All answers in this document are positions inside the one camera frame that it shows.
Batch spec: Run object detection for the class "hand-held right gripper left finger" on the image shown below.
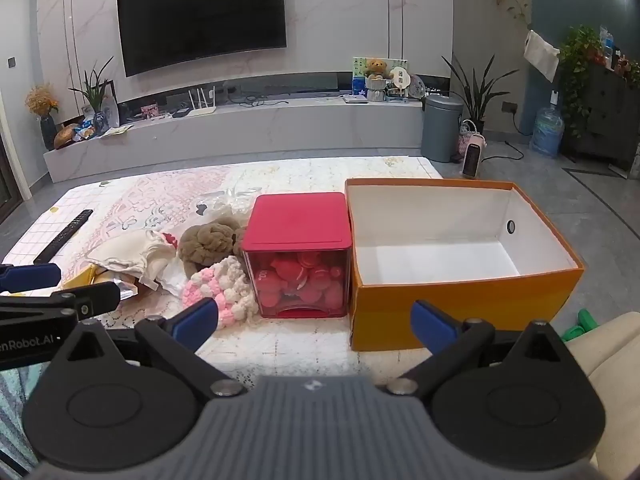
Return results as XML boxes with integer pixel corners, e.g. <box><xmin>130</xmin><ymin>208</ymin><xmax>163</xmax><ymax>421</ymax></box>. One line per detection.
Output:
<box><xmin>47</xmin><ymin>298</ymin><xmax>248</xmax><ymax>401</ymax></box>

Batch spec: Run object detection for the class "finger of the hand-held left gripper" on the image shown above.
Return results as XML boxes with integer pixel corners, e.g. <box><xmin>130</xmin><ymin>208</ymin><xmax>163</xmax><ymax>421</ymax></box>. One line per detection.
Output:
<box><xmin>0</xmin><ymin>281</ymin><xmax>121</xmax><ymax>320</ymax></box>
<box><xmin>0</xmin><ymin>262</ymin><xmax>62</xmax><ymax>292</ymax></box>

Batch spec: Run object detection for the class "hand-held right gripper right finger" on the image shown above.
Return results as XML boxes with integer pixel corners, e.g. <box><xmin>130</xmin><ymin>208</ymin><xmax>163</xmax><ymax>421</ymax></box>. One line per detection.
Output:
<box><xmin>384</xmin><ymin>299</ymin><xmax>585</xmax><ymax>398</ymax></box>

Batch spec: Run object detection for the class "yellow foil packet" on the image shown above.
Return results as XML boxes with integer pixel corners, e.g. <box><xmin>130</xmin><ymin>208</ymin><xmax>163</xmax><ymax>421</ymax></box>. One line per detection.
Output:
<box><xmin>62</xmin><ymin>265</ymin><xmax>142</xmax><ymax>302</ymax></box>

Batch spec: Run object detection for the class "orange cardboard box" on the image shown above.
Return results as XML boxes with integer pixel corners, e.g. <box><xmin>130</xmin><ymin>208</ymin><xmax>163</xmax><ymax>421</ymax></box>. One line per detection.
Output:
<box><xmin>344</xmin><ymin>177</ymin><xmax>585</xmax><ymax>352</ymax></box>

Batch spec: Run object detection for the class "pink white crocheted item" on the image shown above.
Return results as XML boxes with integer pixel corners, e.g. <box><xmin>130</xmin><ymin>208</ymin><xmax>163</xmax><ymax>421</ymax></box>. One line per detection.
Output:
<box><xmin>181</xmin><ymin>254</ymin><xmax>259</xmax><ymax>331</ymax></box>

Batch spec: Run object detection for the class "cream cloth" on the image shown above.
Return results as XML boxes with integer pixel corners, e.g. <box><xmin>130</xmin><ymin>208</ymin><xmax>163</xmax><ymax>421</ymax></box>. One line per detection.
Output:
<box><xmin>85</xmin><ymin>228</ymin><xmax>179</xmax><ymax>292</ymax></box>

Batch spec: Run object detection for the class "brown teddy bear plush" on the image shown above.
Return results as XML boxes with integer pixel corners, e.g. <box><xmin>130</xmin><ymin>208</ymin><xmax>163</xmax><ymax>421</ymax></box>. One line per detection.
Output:
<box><xmin>178</xmin><ymin>216</ymin><xmax>242</xmax><ymax>279</ymax></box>

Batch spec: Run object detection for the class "clear plastic bag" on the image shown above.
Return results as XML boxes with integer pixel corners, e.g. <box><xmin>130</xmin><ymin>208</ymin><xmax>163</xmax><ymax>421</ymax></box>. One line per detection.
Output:
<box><xmin>192</xmin><ymin>187</ymin><xmax>261</xmax><ymax>226</ymax></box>

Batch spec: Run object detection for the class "black remote control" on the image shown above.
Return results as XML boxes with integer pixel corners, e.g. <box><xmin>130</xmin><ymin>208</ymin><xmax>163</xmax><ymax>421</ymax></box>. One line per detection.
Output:
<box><xmin>33</xmin><ymin>208</ymin><xmax>95</xmax><ymax>265</ymax></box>

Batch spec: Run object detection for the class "person's patterned clothing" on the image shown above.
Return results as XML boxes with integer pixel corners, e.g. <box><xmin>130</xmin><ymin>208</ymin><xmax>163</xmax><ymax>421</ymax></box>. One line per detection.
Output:
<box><xmin>0</xmin><ymin>360</ymin><xmax>42</xmax><ymax>480</ymax></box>

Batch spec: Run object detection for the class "red plastic storage box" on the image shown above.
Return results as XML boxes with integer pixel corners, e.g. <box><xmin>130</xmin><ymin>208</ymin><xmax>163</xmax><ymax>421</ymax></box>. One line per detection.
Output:
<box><xmin>241</xmin><ymin>192</ymin><xmax>350</xmax><ymax>319</ymax></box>

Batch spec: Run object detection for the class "green dumbbell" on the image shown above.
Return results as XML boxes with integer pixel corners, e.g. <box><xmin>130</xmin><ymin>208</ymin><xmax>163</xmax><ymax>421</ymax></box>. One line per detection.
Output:
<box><xmin>562</xmin><ymin>308</ymin><xmax>596</xmax><ymax>344</ymax></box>

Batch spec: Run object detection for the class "snack bags pile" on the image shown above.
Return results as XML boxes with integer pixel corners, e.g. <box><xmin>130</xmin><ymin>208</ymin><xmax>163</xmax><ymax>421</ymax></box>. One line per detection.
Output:
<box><xmin>52</xmin><ymin>119</ymin><xmax>96</xmax><ymax>151</ymax></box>

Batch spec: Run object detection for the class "vase with dried flowers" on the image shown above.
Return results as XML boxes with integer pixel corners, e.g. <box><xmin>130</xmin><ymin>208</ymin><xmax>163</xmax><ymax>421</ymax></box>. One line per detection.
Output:
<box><xmin>24</xmin><ymin>83</ymin><xmax>60</xmax><ymax>151</ymax></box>

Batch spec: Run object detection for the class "pink white space heater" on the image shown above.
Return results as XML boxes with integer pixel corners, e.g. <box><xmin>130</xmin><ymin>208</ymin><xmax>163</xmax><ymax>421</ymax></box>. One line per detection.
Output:
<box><xmin>462</xmin><ymin>132</ymin><xmax>487</xmax><ymax>180</ymax></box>

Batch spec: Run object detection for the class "beige sofa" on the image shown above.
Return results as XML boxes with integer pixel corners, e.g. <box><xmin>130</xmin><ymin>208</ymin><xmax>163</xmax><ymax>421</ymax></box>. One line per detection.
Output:
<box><xmin>564</xmin><ymin>311</ymin><xmax>640</xmax><ymax>480</ymax></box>

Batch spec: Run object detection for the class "green plant in glass vase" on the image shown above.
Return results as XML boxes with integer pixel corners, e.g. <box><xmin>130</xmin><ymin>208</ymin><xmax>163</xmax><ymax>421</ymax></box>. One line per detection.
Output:
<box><xmin>68</xmin><ymin>55</ymin><xmax>121</xmax><ymax>136</ymax></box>

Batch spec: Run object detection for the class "grey television console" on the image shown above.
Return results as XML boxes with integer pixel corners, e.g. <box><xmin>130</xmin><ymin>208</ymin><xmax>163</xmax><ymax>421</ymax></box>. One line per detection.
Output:
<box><xmin>43</xmin><ymin>94</ymin><xmax>426</xmax><ymax>184</ymax></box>

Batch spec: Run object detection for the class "grey trash can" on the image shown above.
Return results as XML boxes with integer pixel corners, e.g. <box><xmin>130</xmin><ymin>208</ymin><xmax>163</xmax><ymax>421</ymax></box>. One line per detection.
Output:
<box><xmin>419</xmin><ymin>93</ymin><xmax>465</xmax><ymax>164</ymax></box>

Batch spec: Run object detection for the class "white router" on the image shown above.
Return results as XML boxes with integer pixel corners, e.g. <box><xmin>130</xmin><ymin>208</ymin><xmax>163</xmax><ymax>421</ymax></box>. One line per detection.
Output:
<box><xmin>172</xmin><ymin>87</ymin><xmax>217</xmax><ymax>120</ymax></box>

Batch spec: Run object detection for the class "blue water jug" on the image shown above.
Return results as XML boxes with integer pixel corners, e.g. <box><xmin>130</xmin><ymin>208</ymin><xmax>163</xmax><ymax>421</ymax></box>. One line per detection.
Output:
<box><xmin>528</xmin><ymin>90</ymin><xmax>566</xmax><ymax>159</ymax></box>

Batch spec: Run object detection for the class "potted long-leaf plant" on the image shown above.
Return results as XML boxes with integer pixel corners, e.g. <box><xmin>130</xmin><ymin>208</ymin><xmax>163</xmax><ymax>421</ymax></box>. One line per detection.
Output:
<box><xmin>440</xmin><ymin>52</ymin><xmax>521</xmax><ymax>134</ymax></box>

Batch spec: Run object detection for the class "white round hand fan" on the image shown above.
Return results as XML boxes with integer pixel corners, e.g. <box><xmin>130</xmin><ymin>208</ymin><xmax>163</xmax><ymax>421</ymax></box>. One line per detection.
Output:
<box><xmin>389</xmin><ymin>65</ymin><xmax>427</xmax><ymax>99</ymax></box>

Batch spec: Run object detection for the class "small teddy bear in basket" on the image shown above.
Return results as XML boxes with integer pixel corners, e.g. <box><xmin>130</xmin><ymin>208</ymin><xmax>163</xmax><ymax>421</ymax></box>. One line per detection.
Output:
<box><xmin>363</xmin><ymin>58</ymin><xmax>396</xmax><ymax>104</ymax></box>

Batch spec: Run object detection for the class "dark drawer cabinet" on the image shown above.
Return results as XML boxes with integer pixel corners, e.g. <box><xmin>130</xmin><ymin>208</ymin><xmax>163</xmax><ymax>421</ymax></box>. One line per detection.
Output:
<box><xmin>562</xmin><ymin>57</ymin><xmax>640</xmax><ymax>171</ymax></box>

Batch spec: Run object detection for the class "white hanging towel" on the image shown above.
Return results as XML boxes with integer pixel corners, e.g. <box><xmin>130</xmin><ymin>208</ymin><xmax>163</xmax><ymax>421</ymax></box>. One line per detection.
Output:
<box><xmin>522</xmin><ymin>29</ymin><xmax>561</xmax><ymax>83</ymax></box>

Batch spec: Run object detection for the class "leafy green cabinet plant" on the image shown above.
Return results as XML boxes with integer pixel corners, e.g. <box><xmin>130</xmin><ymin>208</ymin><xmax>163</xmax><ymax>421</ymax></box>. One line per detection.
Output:
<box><xmin>557</xmin><ymin>24</ymin><xmax>604</xmax><ymax>139</ymax></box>

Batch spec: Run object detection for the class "pink wire basket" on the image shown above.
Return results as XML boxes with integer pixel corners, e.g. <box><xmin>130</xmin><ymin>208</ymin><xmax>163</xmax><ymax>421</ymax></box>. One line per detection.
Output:
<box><xmin>457</xmin><ymin>119</ymin><xmax>481</xmax><ymax>161</ymax></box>

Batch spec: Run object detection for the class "black wall television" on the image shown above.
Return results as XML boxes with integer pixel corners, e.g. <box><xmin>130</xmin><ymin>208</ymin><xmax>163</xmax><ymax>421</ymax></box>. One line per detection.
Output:
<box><xmin>116</xmin><ymin>0</ymin><xmax>289</xmax><ymax>78</ymax></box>

